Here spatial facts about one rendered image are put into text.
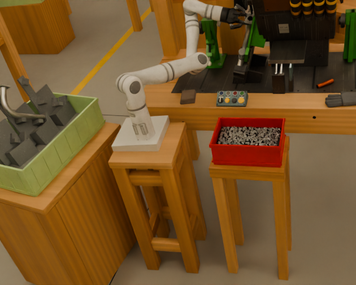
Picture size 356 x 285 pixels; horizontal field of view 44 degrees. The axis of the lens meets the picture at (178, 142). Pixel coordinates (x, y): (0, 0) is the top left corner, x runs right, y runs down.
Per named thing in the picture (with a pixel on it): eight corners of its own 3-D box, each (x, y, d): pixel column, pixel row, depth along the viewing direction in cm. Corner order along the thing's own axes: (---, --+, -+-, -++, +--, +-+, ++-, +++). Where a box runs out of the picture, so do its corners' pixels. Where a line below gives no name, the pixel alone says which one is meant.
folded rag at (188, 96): (195, 103, 231) (194, 98, 229) (179, 104, 232) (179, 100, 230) (196, 93, 238) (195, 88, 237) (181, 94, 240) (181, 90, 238)
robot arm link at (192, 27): (194, 29, 237) (203, 22, 230) (199, 76, 231) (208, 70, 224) (179, 27, 233) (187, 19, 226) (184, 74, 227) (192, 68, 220)
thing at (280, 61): (303, 65, 202) (303, 59, 201) (268, 66, 208) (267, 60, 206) (308, 28, 231) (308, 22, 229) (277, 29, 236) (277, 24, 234)
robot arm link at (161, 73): (161, 78, 220) (173, 83, 213) (114, 93, 205) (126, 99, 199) (160, 60, 215) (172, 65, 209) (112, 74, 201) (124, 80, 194)
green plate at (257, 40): (261, 58, 225) (269, 19, 212) (245, 54, 227) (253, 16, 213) (264, 47, 234) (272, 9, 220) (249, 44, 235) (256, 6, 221)
